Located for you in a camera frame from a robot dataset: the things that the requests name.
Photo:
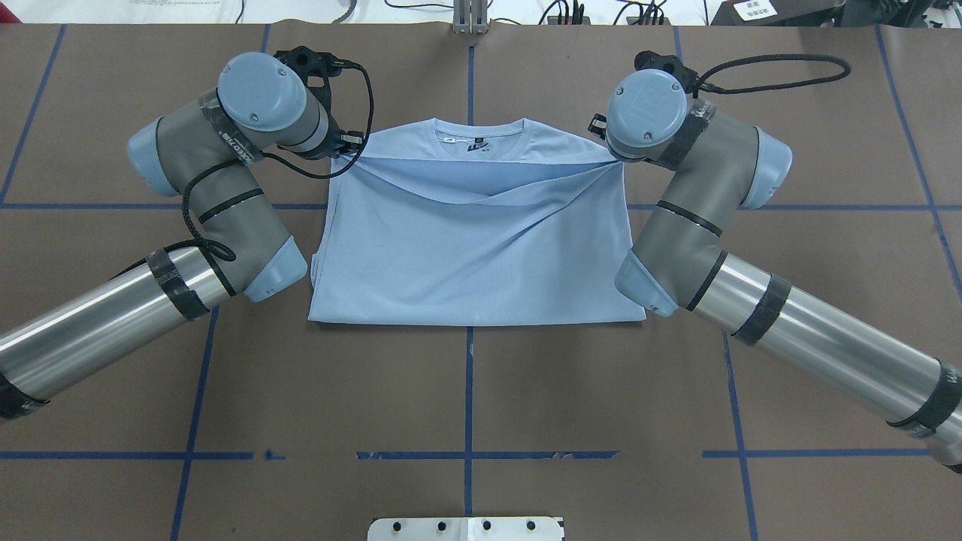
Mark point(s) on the white camera pedestal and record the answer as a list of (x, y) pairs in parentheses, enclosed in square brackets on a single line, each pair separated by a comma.
[(468, 528)]

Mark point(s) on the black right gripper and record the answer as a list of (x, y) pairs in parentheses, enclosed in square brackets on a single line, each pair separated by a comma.
[(599, 125)]

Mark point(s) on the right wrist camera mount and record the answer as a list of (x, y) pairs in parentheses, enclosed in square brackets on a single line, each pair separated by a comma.
[(670, 64)]

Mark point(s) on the light blue t-shirt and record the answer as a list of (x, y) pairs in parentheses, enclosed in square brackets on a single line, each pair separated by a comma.
[(462, 225)]

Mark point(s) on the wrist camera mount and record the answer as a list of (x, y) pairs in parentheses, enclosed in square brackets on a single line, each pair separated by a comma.
[(314, 69), (670, 64)]

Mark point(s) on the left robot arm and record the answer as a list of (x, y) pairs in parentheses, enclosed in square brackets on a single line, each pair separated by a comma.
[(202, 153)]

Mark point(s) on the aluminium frame post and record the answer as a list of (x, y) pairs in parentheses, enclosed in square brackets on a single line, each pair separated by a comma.
[(470, 17)]

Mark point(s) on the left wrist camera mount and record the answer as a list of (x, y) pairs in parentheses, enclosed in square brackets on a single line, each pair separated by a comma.
[(314, 69)]

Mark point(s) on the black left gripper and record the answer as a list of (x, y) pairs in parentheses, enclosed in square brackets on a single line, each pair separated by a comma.
[(333, 144)]

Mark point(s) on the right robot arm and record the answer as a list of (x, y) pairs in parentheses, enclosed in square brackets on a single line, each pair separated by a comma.
[(797, 222)]

